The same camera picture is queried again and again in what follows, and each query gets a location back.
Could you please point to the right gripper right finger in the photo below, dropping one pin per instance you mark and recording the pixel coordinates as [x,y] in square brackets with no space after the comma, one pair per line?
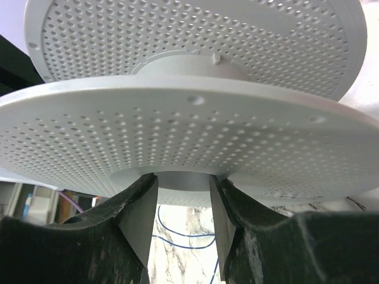
[255,244]

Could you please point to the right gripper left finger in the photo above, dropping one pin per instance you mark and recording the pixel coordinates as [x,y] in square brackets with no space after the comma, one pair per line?
[109,243]

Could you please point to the grey plastic cable spool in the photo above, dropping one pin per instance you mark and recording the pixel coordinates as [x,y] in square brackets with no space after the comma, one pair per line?
[249,91]

